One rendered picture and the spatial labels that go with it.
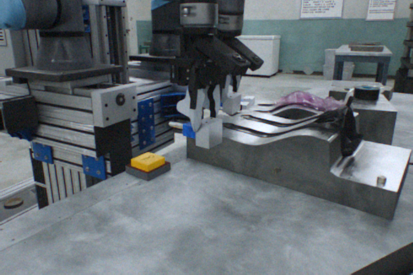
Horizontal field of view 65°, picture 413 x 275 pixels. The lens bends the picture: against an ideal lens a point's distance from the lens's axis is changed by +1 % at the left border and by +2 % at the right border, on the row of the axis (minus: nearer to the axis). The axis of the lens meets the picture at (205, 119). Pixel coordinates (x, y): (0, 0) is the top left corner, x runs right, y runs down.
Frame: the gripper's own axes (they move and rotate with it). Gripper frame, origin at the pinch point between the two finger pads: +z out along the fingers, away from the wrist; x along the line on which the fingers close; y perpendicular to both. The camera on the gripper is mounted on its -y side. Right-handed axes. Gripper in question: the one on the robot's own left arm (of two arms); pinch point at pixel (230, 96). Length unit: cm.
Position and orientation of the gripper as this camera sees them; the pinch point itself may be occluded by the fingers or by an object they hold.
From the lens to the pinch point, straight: 98.7
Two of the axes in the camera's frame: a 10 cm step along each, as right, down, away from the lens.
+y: -8.0, -3.0, 5.2
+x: -6.0, 3.6, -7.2
